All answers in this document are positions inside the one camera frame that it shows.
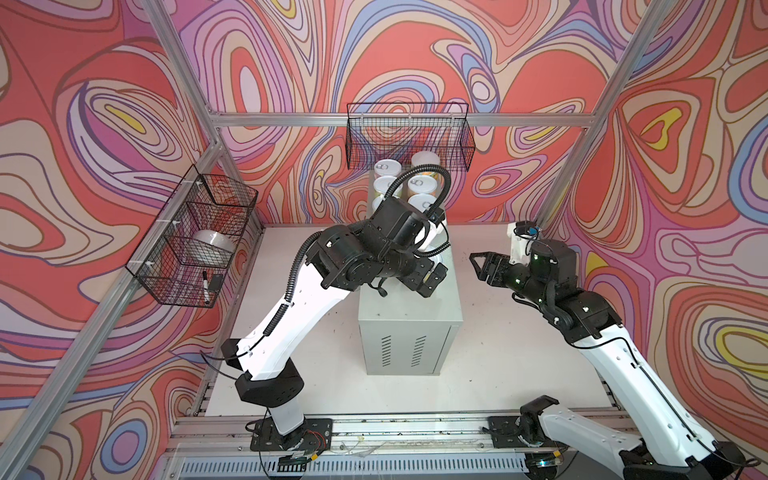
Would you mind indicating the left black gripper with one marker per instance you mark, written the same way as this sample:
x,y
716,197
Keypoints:
x,y
416,282

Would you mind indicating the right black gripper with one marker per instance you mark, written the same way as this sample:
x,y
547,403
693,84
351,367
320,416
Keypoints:
x,y
491,258

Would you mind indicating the teal can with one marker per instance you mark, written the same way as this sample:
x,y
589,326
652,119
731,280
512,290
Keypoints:
x,y
422,201

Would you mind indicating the orange red labelled can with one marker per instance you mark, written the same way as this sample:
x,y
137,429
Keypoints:
x,y
422,184

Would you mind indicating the green labelled can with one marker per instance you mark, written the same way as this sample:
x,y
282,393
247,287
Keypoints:
x,y
381,185

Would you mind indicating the pink labelled can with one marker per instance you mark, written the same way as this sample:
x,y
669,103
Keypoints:
x,y
387,167

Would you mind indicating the orange green lidded can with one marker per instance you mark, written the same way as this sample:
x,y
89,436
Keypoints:
x,y
425,157

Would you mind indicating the yellow can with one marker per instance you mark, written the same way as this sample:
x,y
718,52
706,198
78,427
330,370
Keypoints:
x,y
441,252

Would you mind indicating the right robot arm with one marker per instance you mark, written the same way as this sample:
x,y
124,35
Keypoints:
x,y
670,442

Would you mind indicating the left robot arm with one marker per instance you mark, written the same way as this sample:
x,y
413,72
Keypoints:
x,y
394,242

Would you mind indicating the grey metal cabinet counter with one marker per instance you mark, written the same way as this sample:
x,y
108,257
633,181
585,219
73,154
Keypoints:
x,y
404,334

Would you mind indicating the green circuit board right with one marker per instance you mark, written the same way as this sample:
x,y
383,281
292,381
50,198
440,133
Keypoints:
x,y
544,460

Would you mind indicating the green circuit board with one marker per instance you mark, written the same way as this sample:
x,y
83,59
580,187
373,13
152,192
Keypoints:
x,y
544,460
295,463

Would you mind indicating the black marker pen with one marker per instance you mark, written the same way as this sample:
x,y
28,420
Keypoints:
x,y
205,288

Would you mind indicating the white tape roll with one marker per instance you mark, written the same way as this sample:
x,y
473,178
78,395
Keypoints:
x,y
215,239

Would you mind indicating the green circuit board left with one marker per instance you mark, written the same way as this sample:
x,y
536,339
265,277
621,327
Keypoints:
x,y
295,463

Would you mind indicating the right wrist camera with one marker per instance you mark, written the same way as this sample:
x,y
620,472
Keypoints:
x,y
525,229

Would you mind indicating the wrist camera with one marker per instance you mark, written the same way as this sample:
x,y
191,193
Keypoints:
x,y
436,217
525,229

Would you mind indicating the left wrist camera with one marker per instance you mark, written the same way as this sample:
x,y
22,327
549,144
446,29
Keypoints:
x,y
436,217

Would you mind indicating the black wire basket rear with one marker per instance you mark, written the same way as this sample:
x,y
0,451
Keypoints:
x,y
397,130

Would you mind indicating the black wire basket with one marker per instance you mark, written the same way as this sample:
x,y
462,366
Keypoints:
x,y
169,267
397,130

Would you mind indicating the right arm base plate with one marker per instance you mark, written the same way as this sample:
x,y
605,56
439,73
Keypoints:
x,y
510,433

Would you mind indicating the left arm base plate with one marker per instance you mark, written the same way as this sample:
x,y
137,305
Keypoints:
x,y
313,436

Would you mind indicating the black wire basket left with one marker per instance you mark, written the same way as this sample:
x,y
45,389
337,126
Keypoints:
x,y
169,267

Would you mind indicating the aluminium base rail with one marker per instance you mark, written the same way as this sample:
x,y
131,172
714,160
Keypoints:
x,y
408,433

